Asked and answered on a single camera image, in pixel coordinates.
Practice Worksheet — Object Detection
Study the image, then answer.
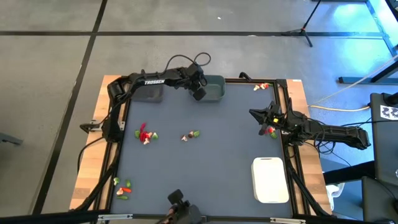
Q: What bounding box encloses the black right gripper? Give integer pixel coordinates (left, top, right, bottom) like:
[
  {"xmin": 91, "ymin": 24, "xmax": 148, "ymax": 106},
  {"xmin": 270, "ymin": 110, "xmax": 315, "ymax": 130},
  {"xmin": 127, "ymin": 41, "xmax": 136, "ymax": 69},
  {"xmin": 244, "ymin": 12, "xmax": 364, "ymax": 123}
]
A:
[{"xmin": 248, "ymin": 101, "xmax": 289, "ymax": 131}]

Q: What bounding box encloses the teal plastic basket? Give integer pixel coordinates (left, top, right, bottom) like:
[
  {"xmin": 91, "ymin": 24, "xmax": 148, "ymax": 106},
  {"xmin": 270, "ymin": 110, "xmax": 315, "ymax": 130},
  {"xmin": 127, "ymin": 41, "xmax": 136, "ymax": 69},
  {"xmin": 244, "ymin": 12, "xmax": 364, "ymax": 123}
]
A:
[{"xmin": 188, "ymin": 74, "xmax": 226, "ymax": 103}]

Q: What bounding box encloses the clear grey plastic basket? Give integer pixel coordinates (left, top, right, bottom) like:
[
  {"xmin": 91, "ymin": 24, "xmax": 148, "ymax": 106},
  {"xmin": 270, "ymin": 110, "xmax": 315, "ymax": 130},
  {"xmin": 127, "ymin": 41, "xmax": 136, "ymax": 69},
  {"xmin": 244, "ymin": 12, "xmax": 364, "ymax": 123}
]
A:
[{"xmin": 129, "ymin": 81, "xmax": 165, "ymax": 103}]

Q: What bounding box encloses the white plastic basket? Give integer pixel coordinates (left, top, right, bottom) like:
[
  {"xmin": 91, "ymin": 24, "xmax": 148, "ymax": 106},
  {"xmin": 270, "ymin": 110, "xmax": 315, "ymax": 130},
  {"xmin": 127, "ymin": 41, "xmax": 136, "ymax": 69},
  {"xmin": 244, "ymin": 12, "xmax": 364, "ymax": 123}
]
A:
[{"xmin": 251, "ymin": 157, "xmax": 290, "ymax": 204}]

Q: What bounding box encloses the grey table mat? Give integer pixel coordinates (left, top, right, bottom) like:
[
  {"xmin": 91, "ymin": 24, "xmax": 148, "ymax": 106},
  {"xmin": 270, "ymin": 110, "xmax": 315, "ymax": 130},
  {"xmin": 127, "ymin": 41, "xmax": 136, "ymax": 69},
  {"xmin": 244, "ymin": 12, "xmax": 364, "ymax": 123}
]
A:
[{"xmin": 110, "ymin": 81, "xmax": 295, "ymax": 218}]

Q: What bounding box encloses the black tripod stand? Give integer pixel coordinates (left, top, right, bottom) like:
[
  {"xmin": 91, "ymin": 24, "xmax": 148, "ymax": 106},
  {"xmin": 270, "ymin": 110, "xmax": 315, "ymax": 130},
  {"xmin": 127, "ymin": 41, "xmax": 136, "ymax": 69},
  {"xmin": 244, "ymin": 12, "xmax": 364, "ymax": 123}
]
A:
[{"xmin": 281, "ymin": 0, "xmax": 324, "ymax": 48}]

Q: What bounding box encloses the white plastic object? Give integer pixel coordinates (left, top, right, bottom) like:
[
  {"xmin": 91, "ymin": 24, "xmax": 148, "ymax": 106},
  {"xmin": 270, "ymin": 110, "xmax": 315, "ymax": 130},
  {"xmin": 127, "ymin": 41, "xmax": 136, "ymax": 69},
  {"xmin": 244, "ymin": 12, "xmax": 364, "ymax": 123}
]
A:
[{"xmin": 325, "ymin": 182, "xmax": 346, "ymax": 212}]

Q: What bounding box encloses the black device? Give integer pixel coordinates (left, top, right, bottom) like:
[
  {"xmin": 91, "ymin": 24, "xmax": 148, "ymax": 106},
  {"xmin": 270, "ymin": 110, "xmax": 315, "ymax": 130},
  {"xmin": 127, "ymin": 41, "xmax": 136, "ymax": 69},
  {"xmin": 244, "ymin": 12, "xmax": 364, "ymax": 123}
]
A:
[{"xmin": 160, "ymin": 189, "xmax": 205, "ymax": 224}]

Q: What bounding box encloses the dark operator desk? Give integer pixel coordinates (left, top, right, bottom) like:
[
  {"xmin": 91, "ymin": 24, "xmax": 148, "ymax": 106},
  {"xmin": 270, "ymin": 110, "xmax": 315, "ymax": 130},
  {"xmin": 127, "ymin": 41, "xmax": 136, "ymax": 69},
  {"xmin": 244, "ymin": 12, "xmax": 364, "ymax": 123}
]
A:
[{"xmin": 369, "ymin": 92, "xmax": 398, "ymax": 187}]

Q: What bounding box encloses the white fiducial marker tag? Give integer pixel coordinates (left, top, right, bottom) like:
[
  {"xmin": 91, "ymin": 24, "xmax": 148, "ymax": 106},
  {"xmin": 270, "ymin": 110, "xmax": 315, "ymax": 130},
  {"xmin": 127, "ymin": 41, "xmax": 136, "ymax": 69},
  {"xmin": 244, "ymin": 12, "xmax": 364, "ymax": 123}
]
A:
[{"xmin": 379, "ymin": 105, "xmax": 398, "ymax": 121}]

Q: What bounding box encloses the dark cabinet box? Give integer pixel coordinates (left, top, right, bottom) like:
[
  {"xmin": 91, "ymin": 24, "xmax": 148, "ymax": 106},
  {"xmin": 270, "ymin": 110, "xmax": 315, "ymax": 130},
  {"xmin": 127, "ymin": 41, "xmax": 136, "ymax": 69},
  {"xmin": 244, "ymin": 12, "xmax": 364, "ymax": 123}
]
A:
[{"xmin": 361, "ymin": 175, "xmax": 398, "ymax": 223}]

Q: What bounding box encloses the grey metal foot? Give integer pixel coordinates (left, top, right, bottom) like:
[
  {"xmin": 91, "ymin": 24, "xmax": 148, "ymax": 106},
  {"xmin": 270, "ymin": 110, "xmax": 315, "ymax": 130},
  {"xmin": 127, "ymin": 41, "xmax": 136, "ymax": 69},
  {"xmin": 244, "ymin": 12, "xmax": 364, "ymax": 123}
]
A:
[{"xmin": 0, "ymin": 132, "xmax": 24, "ymax": 146}]

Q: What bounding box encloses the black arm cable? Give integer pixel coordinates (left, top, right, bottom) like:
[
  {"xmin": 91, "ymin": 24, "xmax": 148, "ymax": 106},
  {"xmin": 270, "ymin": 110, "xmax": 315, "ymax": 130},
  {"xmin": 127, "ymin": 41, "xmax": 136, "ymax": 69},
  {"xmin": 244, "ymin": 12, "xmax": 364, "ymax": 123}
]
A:
[{"xmin": 163, "ymin": 52, "xmax": 212, "ymax": 75}]

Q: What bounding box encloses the yellow power cable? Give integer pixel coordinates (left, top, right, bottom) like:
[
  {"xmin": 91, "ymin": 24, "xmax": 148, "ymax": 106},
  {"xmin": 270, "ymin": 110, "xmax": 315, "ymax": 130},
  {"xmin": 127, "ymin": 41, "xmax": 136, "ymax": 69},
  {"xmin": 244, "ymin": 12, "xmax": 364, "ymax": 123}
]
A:
[{"xmin": 308, "ymin": 105, "xmax": 371, "ymax": 113}]

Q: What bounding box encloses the black desk frame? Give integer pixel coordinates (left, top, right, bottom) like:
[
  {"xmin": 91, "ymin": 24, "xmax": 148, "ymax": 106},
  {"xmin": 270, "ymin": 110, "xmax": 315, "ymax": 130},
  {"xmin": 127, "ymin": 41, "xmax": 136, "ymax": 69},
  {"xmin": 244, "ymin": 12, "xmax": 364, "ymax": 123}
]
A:
[{"xmin": 338, "ymin": 0, "xmax": 398, "ymax": 85}]

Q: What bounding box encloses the white cable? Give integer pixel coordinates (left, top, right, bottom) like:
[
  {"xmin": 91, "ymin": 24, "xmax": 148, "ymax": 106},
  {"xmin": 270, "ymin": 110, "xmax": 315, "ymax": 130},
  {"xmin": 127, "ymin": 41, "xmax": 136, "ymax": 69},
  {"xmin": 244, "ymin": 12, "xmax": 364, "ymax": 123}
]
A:
[{"xmin": 312, "ymin": 55, "xmax": 398, "ymax": 105}]

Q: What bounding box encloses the silver metal bracket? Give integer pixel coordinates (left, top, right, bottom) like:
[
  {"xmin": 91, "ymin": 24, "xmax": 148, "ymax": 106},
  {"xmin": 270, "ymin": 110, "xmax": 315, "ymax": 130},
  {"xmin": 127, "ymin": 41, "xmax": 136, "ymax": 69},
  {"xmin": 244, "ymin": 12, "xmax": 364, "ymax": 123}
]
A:
[
  {"xmin": 98, "ymin": 213, "xmax": 134, "ymax": 222},
  {"xmin": 269, "ymin": 217, "xmax": 307, "ymax": 224}
]

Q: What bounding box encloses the black aluminium table frame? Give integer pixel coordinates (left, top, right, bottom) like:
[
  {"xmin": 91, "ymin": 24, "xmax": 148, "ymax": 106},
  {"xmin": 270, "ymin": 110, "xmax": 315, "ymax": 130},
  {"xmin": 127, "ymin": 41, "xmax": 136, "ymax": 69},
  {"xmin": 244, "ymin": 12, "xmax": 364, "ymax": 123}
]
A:
[{"xmin": 70, "ymin": 74, "xmax": 335, "ymax": 224}]

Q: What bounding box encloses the black floor cable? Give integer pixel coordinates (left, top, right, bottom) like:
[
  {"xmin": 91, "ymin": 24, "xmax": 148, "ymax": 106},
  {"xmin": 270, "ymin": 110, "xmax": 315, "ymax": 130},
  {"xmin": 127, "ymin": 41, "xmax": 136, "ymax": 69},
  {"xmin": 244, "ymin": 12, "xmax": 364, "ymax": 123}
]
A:
[{"xmin": 76, "ymin": 136, "xmax": 105, "ymax": 175}]

